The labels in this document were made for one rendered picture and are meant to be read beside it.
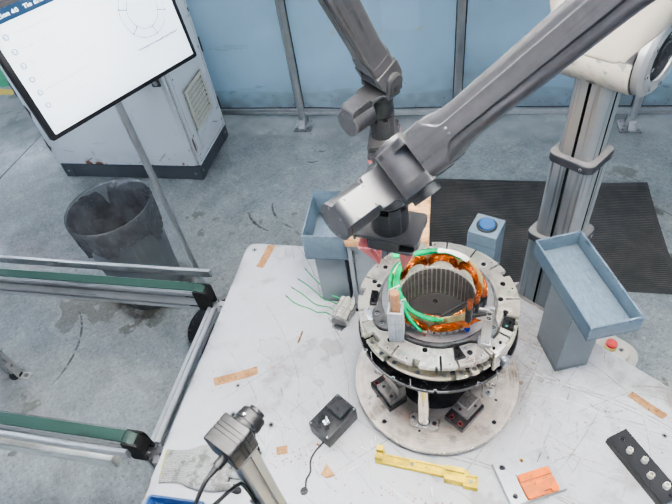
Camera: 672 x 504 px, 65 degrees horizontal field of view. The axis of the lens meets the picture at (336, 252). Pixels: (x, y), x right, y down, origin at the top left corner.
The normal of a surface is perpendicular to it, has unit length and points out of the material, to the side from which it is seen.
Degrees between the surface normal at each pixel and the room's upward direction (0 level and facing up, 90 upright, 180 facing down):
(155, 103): 90
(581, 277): 0
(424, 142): 76
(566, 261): 0
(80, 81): 83
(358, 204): 39
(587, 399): 0
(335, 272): 90
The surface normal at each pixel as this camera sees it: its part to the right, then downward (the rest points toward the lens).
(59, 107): 0.76, 0.29
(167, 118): -0.20, 0.73
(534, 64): -0.60, 0.44
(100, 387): -0.12, -0.69
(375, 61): 0.54, 0.54
